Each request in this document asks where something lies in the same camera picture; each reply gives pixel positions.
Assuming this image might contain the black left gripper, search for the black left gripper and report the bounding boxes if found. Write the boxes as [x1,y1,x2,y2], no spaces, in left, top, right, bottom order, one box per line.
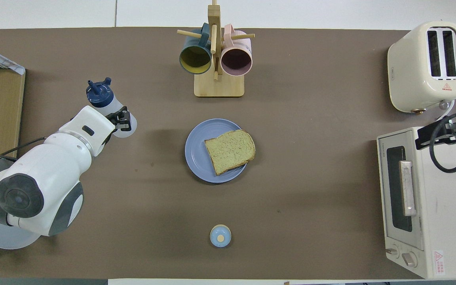
[103,106,131,138]

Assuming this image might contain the seasoning bottle navy cap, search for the seasoning bottle navy cap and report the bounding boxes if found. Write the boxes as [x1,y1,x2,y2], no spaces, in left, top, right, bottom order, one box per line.
[86,77,137,138]

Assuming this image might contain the slice of bread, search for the slice of bread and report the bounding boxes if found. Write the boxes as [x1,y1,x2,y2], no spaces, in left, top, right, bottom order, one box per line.
[204,129,256,176]

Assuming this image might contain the blue round plate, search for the blue round plate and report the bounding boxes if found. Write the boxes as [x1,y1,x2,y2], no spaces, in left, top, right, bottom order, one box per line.
[185,118,252,184]

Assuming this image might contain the pale grey plate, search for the pale grey plate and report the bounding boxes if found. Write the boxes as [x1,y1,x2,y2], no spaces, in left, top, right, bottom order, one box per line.
[0,216,40,250]

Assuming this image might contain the white toaster oven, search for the white toaster oven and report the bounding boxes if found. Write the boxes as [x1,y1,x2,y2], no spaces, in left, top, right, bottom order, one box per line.
[376,127,456,279]

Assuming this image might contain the cream two-slot toaster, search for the cream two-slot toaster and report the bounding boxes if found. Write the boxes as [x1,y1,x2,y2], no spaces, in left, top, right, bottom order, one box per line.
[388,21,456,115]

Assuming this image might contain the dark teal mug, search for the dark teal mug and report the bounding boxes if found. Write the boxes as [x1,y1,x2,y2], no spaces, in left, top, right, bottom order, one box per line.
[179,23,213,75]

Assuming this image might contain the wooden mug tree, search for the wooden mug tree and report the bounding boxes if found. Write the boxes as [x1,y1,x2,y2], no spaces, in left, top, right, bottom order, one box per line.
[177,0,255,98]

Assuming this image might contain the pink ribbed mug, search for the pink ribbed mug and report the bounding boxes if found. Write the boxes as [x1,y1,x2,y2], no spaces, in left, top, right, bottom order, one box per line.
[220,24,253,77]

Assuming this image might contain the brown table mat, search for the brown table mat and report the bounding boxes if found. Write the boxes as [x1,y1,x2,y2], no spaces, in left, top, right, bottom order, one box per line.
[0,27,456,280]

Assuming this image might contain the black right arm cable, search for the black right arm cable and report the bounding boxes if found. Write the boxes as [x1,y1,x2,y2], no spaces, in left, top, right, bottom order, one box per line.
[429,111,456,174]

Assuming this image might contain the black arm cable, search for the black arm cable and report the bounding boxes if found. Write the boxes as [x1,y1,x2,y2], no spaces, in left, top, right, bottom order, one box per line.
[429,111,456,174]
[0,137,47,190]

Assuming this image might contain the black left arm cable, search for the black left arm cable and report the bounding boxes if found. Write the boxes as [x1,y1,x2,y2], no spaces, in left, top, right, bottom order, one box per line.
[0,137,47,190]

